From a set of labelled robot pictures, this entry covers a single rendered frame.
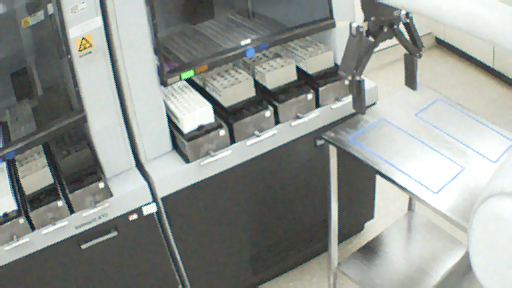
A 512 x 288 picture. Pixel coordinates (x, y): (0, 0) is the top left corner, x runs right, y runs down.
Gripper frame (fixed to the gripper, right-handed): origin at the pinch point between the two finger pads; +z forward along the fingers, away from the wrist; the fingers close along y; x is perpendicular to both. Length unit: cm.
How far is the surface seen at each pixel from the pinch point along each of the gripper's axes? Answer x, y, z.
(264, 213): 66, 4, 77
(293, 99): 66, 20, 40
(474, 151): 8, 44, 38
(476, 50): 136, 219, 106
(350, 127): 41, 22, 38
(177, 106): 78, -13, 34
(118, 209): 66, -43, 51
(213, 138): 66, -8, 42
